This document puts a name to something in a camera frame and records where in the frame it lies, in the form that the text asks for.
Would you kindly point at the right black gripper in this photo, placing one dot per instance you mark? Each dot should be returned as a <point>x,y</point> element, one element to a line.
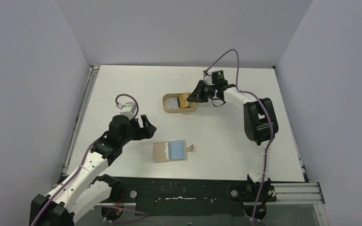
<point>206,92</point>

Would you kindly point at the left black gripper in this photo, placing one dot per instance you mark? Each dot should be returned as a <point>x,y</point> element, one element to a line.
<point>140,129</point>

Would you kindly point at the gold VIP card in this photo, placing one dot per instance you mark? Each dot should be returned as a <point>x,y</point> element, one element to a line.
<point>183,102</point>

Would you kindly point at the silver VIP card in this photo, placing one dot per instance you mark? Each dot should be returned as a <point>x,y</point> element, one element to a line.
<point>172,103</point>

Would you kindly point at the beige leather card holder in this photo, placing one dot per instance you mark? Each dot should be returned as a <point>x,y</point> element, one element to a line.
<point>159,151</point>

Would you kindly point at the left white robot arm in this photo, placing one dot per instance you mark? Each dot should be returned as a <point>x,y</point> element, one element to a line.
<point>81,184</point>

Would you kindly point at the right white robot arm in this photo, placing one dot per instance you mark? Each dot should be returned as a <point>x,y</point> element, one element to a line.
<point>259,121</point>

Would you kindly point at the oval wooden tray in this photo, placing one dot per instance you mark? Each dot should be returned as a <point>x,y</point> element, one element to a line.
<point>192,107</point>

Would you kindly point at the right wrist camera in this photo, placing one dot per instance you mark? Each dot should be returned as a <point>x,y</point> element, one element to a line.
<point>206,74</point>

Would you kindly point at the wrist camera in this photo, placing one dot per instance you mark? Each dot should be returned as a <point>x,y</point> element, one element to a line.
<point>128,109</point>
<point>206,74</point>

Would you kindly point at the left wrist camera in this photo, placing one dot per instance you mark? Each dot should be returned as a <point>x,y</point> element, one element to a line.
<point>128,109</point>

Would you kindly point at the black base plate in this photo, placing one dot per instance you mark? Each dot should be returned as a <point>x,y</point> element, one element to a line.
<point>189,197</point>

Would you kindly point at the left side aluminium rail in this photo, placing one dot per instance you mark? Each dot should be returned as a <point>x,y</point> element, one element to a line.
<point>94,69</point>

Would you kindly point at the aluminium frame rail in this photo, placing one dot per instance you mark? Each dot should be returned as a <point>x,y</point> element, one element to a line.
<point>290,194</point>

